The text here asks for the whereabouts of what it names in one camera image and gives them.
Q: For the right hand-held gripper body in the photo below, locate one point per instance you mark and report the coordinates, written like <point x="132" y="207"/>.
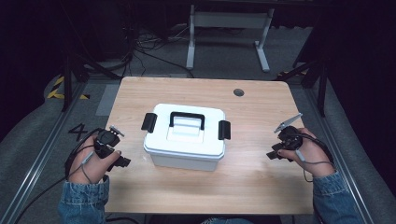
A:
<point x="291" y="138"/>

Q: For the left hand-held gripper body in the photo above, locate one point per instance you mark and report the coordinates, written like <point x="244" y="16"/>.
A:
<point x="107" y="139"/>

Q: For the white lidded storage box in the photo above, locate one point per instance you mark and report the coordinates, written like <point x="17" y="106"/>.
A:
<point x="186" y="146"/>

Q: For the person's left hand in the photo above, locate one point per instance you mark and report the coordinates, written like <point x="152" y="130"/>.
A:
<point x="88" y="166"/>

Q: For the person's right hand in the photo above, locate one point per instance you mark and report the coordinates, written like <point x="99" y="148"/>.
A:
<point x="314" y="155"/>

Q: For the black box latch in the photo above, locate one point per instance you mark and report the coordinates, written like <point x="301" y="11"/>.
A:
<point x="224" y="129"/>
<point x="149" y="122"/>

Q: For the black tripod stand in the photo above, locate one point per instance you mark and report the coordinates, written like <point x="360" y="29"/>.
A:
<point x="322" y="90"/>
<point x="67" y="84"/>

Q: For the person's denim leg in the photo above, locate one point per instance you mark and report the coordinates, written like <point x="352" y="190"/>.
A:
<point x="227" y="221"/>

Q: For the metal floor rail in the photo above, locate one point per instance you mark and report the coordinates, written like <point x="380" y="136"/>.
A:
<point x="339" y="149"/>
<point x="37" y="161"/>

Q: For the white metal desk frame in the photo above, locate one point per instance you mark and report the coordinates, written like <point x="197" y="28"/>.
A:
<point x="230" y="19"/>

